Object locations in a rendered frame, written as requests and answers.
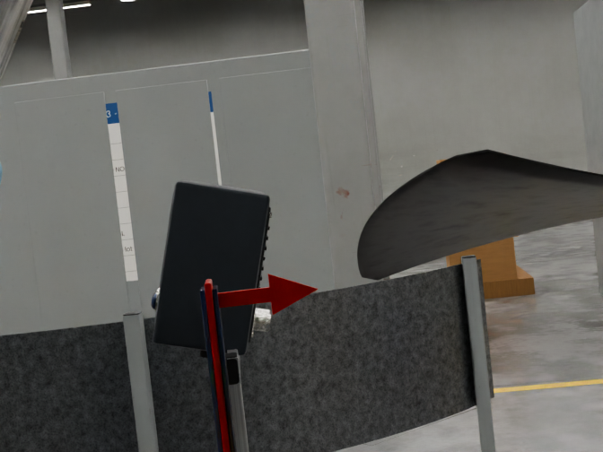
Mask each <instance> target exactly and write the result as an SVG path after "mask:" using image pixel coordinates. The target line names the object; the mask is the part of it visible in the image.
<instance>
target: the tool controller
mask: <svg viewBox="0 0 603 452"><path fill-rule="evenodd" d="M269 202H270V198H269V195H267V194H265V193H263V192H261V191H256V190H250V189H244V188H238V187H227V186H221V185H215V184H209V183H203V182H197V181H191V180H181V181H177V183H176V184H175V187H174V192H173V197H172V203H171V209H170V219H169V226H168V232H167V239H166V245H165V250H164V257H163V263H162V274H161V280H160V289H159V296H158V302H157V309H156V314H155V320H154V326H153V342H154V343H156V344H163V345H169V346H176V347H182V348H189V349H195V350H200V354H199V356H200V357H203V358H207V353H206V345H205V330H204V322H203V314H202V307H201V299H200V290H201V287H204V286H205V280H206V279H212V281H213V286H214V285H217V286H218V291H219V292H226V291H241V290H248V289H256V288H261V287H260V283H259V282H260V281H262V275H261V271H263V270H264V266H263V260H265V258H266V257H265V255H264V252H265V250H267V246H266V240H268V236H267V231H268V230H269V229H270V227H269V225H268V223H269V218H272V213H271V212H270V211H271V207H269ZM256 305H257V304H249V305H241V306H233V307H226V308H221V316H222V323H223V339H224V347H225V353H227V350H234V349H237V350H238V354H239V355H240V356H241V355H245V353H246V352H247V349H248V343H250V340H251V337H253V335H254V332H253V331H252V330H256V331H262V332H267V331H268V329H269V325H270V318H271V315H270V314H269V309H258V308H256Z"/></svg>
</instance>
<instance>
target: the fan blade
mask: <svg viewBox="0 0 603 452"><path fill-rule="evenodd" d="M601 217H603V175H602V174H598V173H592V172H588V171H583V170H578V169H570V168H566V167H561V166H556V165H553V164H548V163H544V162H540V161H533V160H529V159H524V158H521V157H517V156H513V155H510V154H506V153H502V152H496V151H492V150H488V149H487V150H483V151H478V152H469V153H464V154H459V155H456V156H453V157H451V158H449V159H447V160H445V161H442V162H440V163H438V164H436V165H434V166H433V167H431V168H429V169H427V170H426V171H424V172H422V173H421V174H419V175H417V176H416V177H414V178H412V179H410V180H409V181H407V182H406V183H405V184H404V185H403V186H401V187H400V188H398V189H397V190H396V191H395V192H393V193H392V194H391V195H390V196H388V197H387V198H386V199H385V200H384V201H383V202H382V203H381V204H380V205H379V206H378V208H377V209H376V210H375V211H374V212H373V214H372V215H371V217H370V218H369V220H368V221H367V222H366V224H365V225H364V227H363V231H362V233H361V236H360V238H359V242H358V248H357V261H358V267H359V271H360V274H361V276H362V277H363V278H368V279H373V280H377V281H378V280H380V279H383V278H385V277H388V276H391V275H393V274H397V273H399V272H402V271H405V270H407V269H409V268H412V267H415V266H418V265H422V264H425V263H428V262H431V261H433V260H436V259H439V258H442V257H445V256H449V255H452V254H455V253H458V252H461V251H464V250H468V249H471V248H476V247H479V246H483V245H485V244H489V243H492V242H495V241H498V240H502V239H508V238H511V237H515V236H519V235H522V234H526V233H530V232H533V231H537V230H543V229H547V228H552V227H555V226H560V225H565V224H569V223H574V222H582V221H587V220H591V219H597V218H601Z"/></svg>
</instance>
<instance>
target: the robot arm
mask: <svg viewBox="0 0 603 452"><path fill-rule="evenodd" d="M32 1H33V0H0V82H1V80H2V78H3V75H4V71H5V69H6V67H7V65H8V62H9V60H10V57H11V55H12V53H13V49H14V47H15V44H16V42H17V39H18V38H19V35H20V32H21V30H22V26H23V24H24V22H25V19H26V17H27V14H28V12H29V10H30V8H31V4H32ZM2 173H3V169H2V165H1V163H0V184H1V180H2Z"/></svg>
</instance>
